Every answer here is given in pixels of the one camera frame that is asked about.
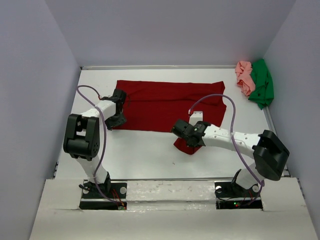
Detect red t-shirt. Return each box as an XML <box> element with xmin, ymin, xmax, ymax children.
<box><xmin>109</xmin><ymin>79</ymin><xmax>228</xmax><ymax>156</ymax></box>

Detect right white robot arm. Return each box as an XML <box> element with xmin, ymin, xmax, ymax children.
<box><xmin>171</xmin><ymin>119</ymin><xmax>290</xmax><ymax>196</ymax></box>

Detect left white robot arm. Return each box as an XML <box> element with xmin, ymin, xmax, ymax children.
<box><xmin>63</xmin><ymin>86</ymin><xmax>127</xmax><ymax>200</ymax></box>

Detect pink t-shirt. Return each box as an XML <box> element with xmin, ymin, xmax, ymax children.
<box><xmin>235</xmin><ymin>60</ymin><xmax>256</xmax><ymax>97</ymax></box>

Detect green t-shirt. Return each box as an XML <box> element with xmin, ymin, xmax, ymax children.
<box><xmin>248</xmin><ymin>58</ymin><xmax>274</xmax><ymax>110</ymax></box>

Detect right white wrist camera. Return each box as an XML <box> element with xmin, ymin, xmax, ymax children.
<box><xmin>188</xmin><ymin>111</ymin><xmax>204</xmax><ymax>126</ymax></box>

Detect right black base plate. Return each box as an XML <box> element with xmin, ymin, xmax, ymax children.
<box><xmin>214</xmin><ymin>181</ymin><xmax>263</xmax><ymax>210</ymax></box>

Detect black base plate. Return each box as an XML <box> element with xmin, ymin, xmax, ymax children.
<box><xmin>214</xmin><ymin>181</ymin><xmax>263</xmax><ymax>210</ymax></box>
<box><xmin>79</xmin><ymin>181</ymin><xmax>128</xmax><ymax>211</ymax></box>

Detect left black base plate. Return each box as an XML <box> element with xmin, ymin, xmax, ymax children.
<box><xmin>79</xmin><ymin>181</ymin><xmax>128</xmax><ymax>211</ymax></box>

